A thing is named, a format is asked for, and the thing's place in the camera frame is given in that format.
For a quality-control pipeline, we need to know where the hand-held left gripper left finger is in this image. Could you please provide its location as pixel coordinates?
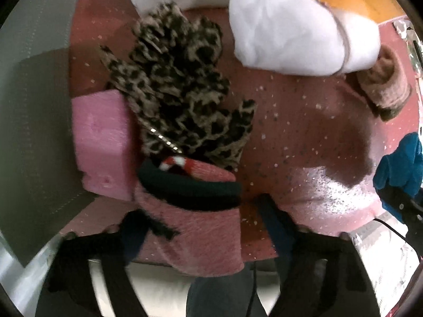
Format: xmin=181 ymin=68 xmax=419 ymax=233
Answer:
xmin=46 ymin=209 xmax=156 ymax=317

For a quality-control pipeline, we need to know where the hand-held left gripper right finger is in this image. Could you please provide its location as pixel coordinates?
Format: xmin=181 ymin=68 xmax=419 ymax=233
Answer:
xmin=256 ymin=193 xmax=380 ymax=317

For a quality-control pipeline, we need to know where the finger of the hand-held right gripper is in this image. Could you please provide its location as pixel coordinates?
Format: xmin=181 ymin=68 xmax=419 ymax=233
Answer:
xmin=378 ymin=187 xmax=423 ymax=228

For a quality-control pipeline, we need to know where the teal blue cloth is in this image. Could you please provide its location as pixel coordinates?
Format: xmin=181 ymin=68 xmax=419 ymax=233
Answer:
xmin=373 ymin=132 xmax=423 ymax=223

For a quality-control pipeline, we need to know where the pink sock with black cuff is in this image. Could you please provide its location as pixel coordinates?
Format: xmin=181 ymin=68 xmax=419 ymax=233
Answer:
xmin=134 ymin=157 xmax=245 ymax=277

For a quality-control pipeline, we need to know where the grey storage box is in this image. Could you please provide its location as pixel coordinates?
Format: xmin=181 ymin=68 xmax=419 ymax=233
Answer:
xmin=0 ymin=0 xmax=109 ymax=268

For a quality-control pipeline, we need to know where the leopard print scarf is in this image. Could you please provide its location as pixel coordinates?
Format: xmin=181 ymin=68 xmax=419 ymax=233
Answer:
xmin=99 ymin=2 xmax=258 ymax=172

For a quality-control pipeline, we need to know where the white pouch with pink cord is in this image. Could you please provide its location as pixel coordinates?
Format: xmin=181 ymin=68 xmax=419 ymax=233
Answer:
xmin=229 ymin=0 xmax=380 ymax=76

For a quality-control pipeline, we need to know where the person's leg in jeans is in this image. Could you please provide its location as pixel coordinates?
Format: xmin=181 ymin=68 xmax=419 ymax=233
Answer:
xmin=186 ymin=267 xmax=275 ymax=317

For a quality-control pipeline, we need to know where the pink sponge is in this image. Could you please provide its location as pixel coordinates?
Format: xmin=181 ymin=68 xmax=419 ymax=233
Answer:
xmin=71 ymin=89 xmax=141 ymax=202

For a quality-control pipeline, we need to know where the black cable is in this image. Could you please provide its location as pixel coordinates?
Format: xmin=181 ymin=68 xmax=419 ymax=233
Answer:
xmin=373 ymin=218 xmax=410 ymax=240
xmin=245 ymin=261 xmax=259 ymax=317

